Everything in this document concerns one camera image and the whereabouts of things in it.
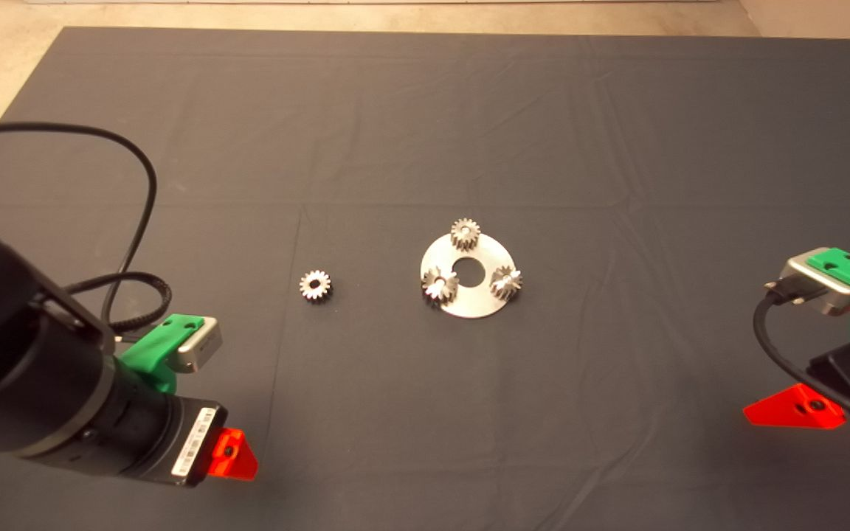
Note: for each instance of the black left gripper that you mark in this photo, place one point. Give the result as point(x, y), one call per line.
point(181, 442)

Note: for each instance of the silver right camera box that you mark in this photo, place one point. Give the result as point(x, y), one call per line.
point(838, 301)

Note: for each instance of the dark grey table cloth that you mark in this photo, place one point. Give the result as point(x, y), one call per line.
point(617, 147)

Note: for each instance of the small steel gear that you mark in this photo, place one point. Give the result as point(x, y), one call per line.
point(506, 284)
point(465, 234)
point(315, 286)

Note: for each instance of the green left camera mount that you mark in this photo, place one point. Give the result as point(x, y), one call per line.
point(156, 354)

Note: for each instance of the round metal plate with hole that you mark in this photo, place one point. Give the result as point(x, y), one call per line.
point(469, 302)

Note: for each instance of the silver left camera box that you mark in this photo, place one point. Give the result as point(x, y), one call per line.
point(204, 346)

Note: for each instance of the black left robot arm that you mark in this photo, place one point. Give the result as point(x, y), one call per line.
point(26, 369)

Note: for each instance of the silver camera box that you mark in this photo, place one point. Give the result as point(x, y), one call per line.
point(838, 301)
point(204, 346)

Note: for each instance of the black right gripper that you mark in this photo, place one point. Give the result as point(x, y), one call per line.
point(849, 383)

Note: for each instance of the larger steel gear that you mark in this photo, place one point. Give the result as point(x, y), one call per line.
point(440, 286)

